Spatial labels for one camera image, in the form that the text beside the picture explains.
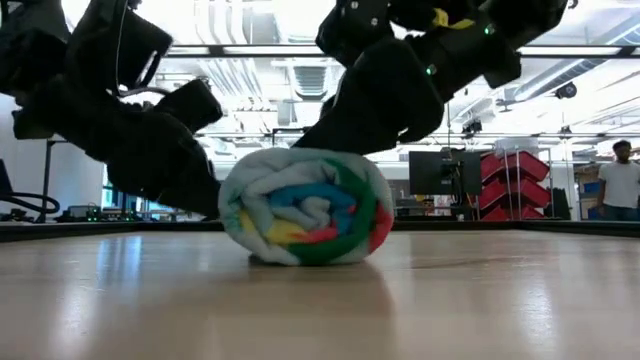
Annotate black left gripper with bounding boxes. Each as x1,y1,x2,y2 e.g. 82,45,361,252
12,88,222,220

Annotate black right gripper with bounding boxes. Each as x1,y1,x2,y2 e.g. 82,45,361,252
292,19,524,157

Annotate green dinosaur print towel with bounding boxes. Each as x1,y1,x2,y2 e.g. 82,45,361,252
217,146,396,268

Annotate black monitor back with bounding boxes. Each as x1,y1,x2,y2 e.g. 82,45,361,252
408,149,482,197

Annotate black device with green lights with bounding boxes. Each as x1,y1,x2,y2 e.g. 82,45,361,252
59,203,139,223

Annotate yellow tape strip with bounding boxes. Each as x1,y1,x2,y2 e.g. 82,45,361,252
432,7,476,30

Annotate red stacked storage bins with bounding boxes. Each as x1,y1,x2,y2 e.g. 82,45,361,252
478,151,551,222

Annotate black angled screen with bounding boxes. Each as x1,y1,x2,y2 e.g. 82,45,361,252
0,158,14,194

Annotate black chair back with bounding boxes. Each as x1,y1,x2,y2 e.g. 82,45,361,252
549,188,571,219

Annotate person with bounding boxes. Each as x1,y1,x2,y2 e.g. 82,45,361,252
597,139,640,222

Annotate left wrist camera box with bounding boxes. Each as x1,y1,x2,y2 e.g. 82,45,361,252
152,77,224,135

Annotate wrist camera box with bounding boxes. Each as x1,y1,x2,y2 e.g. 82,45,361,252
152,77,224,135
315,0,396,69

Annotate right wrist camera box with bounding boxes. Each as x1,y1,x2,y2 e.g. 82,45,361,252
315,0,396,69

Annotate black ceiling camera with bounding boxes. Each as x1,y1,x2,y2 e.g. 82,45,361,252
554,82,579,101
460,118,484,140

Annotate black looped hose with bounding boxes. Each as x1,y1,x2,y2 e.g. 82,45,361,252
0,191,61,217

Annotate black metal frame stand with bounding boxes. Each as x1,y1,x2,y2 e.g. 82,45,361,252
38,138,66,224

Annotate black overhead light rail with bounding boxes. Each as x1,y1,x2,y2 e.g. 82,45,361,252
164,43,640,60

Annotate black aluminium table frame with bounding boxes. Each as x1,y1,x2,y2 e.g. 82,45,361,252
0,219,640,244

